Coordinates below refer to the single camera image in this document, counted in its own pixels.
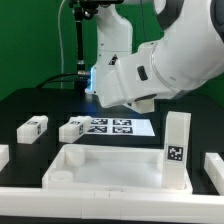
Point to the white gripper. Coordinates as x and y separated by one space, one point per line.
132 78

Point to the white desk top tray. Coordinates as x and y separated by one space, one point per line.
107 168

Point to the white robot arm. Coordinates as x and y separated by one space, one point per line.
190 53

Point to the fiducial marker sheet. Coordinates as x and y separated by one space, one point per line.
121 126

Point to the white left fence block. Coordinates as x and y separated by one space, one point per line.
4 156

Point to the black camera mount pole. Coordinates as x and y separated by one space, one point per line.
83 75

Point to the white right fence rail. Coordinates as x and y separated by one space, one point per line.
214 166

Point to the white fence rail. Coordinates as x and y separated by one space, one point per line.
214 166
185 208

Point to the white front fence rail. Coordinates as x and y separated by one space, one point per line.
185 208

